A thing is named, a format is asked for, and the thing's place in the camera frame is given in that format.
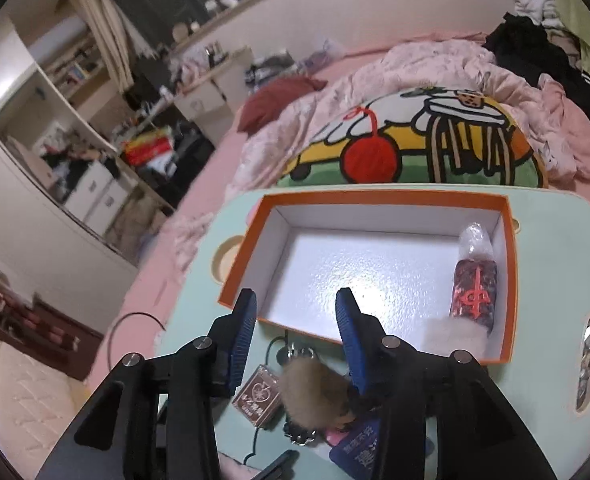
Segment black clothes pile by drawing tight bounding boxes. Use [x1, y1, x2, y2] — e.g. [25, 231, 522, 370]
[484, 13, 590, 120]

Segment red white carton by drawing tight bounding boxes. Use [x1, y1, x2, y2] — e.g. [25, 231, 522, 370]
[122, 127, 173, 167]

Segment green cartoon lap table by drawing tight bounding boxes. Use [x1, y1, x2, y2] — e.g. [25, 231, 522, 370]
[157, 184, 590, 479]

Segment red patterned packet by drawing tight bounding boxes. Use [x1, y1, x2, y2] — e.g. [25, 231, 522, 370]
[450, 222, 498, 334]

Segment foil wrappers in slot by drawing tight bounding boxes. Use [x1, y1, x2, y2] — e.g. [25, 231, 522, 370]
[576, 318, 590, 412]

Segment orange gradient cardboard box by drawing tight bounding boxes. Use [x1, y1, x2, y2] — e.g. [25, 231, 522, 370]
[219, 188, 517, 364]

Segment dark red pillow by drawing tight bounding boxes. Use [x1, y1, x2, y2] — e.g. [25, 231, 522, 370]
[237, 75, 327, 136]

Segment brown fur pompom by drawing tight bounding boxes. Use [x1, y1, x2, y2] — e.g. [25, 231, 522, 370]
[279, 358, 357, 430]

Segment brown card box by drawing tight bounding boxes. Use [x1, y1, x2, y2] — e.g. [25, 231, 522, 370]
[232, 364, 282, 428]

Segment white clothes pile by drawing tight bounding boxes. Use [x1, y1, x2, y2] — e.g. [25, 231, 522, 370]
[513, 0, 564, 29]

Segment black cable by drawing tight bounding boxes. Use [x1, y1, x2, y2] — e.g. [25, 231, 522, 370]
[105, 311, 167, 376]

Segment blue metal tin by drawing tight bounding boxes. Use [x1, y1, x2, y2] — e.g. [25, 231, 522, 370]
[329, 418, 380, 480]

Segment cartoon cherry pillow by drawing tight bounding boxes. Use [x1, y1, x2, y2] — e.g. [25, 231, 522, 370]
[278, 87, 548, 188]

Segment white desk with drawers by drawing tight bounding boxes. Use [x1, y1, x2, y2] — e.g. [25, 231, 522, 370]
[173, 47, 253, 120]

